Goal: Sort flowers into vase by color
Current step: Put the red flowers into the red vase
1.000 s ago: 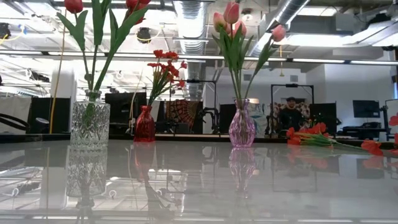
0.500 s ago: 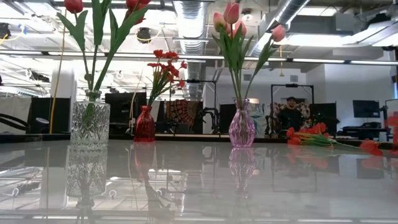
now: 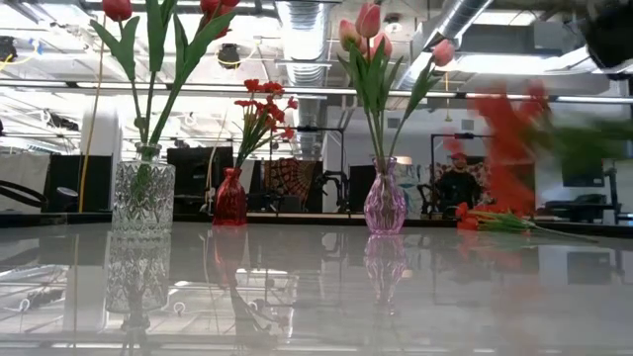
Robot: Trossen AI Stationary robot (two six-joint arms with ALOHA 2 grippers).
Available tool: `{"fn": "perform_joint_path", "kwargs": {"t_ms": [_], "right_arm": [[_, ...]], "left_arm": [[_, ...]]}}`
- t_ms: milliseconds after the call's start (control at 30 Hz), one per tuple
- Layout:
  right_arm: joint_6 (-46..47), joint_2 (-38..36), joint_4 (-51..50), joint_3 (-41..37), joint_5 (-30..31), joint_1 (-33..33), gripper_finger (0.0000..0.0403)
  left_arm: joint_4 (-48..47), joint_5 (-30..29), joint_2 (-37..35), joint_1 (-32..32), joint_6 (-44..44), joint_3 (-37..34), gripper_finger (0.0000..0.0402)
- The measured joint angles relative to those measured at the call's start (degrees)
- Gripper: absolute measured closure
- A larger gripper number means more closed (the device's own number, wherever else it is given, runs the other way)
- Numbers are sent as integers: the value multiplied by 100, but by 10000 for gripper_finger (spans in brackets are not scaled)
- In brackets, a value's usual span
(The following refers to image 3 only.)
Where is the black partition panel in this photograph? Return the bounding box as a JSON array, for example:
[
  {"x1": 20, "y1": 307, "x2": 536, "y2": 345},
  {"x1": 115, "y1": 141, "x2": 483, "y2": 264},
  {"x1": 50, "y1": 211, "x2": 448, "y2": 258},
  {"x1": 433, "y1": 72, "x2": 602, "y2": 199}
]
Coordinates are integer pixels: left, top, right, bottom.
[{"x1": 348, "y1": 164, "x2": 377, "y2": 214}]

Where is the person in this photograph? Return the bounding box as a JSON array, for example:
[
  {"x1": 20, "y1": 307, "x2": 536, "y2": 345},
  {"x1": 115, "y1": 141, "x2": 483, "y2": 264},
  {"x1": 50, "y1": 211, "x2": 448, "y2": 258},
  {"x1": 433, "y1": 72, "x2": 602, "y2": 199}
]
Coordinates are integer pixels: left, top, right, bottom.
[{"x1": 434, "y1": 151, "x2": 484, "y2": 219}]

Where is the hanging yellow rope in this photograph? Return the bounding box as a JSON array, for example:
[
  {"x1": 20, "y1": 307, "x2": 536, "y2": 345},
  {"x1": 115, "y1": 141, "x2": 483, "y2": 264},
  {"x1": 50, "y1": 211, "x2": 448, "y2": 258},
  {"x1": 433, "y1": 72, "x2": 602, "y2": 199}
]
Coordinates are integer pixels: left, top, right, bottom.
[{"x1": 77, "y1": 14, "x2": 108, "y2": 214}]

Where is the red small-blossom flower bunch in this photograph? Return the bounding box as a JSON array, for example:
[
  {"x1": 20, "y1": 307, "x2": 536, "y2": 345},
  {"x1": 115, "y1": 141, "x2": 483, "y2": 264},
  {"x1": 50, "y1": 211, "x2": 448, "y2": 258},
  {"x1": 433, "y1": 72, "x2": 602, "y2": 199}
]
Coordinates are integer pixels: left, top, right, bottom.
[
  {"x1": 442, "y1": 81, "x2": 633, "y2": 217},
  {"x1": 454, "y1": 201, "x2": 599, "y2": 243},
  {"x1": 233, "y1": 78, "x2": 300, "y2": 172}
]

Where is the floral patterned cloth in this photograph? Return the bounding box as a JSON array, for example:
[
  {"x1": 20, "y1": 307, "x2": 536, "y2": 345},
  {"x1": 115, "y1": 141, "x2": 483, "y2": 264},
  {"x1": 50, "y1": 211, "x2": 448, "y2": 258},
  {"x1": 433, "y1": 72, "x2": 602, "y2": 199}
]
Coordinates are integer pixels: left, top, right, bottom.
[{"x1": 433, "y1": 161, "x2": 495, "y2": 205}]

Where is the silver ventilation duct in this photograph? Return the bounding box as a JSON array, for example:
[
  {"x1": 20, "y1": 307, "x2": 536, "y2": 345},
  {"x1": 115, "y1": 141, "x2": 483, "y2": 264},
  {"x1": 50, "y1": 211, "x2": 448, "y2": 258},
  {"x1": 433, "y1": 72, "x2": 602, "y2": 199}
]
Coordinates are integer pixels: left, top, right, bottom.
[
  {"x1": 274, "y1": 0, "x2": 333, "y2": 159},
  {"x1": 395, "y1": 0, "x2": 496, "y2": 90}
]

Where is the purple glass vase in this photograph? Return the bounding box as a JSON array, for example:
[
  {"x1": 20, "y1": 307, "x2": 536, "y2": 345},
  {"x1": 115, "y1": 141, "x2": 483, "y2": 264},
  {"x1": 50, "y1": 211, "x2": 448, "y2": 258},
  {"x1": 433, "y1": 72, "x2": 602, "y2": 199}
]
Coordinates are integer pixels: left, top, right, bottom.
[{"x1": 363, "y1": 156, "x2": 407, "y2": 236}]

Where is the small black monitor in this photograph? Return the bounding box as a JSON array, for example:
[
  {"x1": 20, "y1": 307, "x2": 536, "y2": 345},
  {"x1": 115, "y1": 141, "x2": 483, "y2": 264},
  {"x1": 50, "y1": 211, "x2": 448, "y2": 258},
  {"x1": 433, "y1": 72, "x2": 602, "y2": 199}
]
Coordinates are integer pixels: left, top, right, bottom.
[{"x1": 561, "y1": 158, "x2": 605, "y2": 189}]

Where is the long horizontal light bar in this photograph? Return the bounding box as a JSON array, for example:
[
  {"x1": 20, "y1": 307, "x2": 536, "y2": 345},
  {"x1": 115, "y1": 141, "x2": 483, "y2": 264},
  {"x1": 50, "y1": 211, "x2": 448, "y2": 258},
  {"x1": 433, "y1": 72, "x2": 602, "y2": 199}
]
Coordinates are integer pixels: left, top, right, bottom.
[{"x1": 0, "y1": 81, "x2": 633, "y2": 104}]

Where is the clear glass vase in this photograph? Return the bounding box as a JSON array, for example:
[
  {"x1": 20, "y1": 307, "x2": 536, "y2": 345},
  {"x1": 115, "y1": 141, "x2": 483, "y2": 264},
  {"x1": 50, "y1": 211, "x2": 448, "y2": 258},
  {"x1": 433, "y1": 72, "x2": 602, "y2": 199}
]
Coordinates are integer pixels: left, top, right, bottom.
[{"x1": 111, "y1": 142, "x2": 177, "y2": 236}]

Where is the brown patterned cloth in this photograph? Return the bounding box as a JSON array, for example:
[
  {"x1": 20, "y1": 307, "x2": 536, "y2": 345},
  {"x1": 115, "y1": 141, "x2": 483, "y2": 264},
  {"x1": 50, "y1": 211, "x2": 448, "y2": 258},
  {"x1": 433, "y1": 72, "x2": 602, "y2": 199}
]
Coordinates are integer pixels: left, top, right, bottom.
[{"x1": 263, "y1": 157, "x2": 317, "y2": 205}]

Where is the red glass vase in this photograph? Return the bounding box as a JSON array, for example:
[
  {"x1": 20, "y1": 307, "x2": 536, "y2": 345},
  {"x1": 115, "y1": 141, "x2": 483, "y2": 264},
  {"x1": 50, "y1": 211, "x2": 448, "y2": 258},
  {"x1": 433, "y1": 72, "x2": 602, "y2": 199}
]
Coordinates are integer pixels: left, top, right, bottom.
[{"x1": 212, "y1": 166, "x2": 248, "y2": 227}]

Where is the black ceiling camera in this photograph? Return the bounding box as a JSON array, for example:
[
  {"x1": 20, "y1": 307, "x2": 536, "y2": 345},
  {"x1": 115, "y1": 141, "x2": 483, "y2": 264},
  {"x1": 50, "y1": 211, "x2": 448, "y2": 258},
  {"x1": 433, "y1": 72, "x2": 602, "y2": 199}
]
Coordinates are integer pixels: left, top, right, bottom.
[{"x1": 216, "y1": 43, "x2": 242, "y2": 70}]

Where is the black curved cable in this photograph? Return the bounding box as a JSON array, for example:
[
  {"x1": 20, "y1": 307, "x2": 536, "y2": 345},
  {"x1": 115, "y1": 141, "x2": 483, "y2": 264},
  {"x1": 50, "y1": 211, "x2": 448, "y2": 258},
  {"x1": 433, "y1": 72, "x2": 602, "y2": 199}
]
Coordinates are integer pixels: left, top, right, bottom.
[{"x1": 0, "y1": 179, "x2": 49, "y2": 209}]

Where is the short black cylinder post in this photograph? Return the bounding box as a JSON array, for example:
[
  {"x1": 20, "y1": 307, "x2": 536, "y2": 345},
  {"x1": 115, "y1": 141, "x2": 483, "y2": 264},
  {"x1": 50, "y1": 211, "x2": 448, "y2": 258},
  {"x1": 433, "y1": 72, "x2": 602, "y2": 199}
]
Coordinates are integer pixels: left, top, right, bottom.
[{"x1": 55, "y1": 186, "x2": 80, "y2": 214}]

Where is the large black monitor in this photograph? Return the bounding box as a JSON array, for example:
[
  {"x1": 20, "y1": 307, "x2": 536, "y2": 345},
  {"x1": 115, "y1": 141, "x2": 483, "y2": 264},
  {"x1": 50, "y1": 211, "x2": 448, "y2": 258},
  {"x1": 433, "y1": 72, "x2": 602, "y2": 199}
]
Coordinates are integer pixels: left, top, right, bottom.
[{"x1": 166, "y1": 145, "x2": 235, "y2": 203}]

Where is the white blue cloth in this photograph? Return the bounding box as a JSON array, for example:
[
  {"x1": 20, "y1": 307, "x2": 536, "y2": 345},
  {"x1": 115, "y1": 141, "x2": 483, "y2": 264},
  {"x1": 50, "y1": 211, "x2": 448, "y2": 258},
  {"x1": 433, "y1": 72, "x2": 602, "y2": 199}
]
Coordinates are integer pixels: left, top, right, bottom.
[{"x1": 395, "y1": 162, "x2": 422, "y2": 219}]

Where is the black rig frame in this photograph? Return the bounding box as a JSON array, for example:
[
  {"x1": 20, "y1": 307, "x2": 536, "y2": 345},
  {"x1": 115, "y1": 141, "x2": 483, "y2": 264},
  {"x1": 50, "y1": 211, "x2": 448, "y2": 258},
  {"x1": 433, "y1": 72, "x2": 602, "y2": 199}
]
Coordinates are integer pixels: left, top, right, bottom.
[
  {"x1": 269, "y1": 126, "x2": 346, "y2": 209},
  {"x1": 430, "y1": 132, "x2": 500, "y2": 167}
]

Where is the pink artificial tulip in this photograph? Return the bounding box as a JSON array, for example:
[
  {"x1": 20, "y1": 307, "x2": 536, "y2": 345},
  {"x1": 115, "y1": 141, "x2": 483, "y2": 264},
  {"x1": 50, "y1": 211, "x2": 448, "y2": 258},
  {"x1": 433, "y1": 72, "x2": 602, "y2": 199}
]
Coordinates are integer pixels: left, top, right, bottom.
[
  {"x1": 388, "y1": 39, "x2": 456, "y2": 162},
  {"x1": 337, "y1": 19, "x2": 382, "y2": 162},
  {"x1": 370, "y1": 33, "x2": 405, "y2": 162}
]

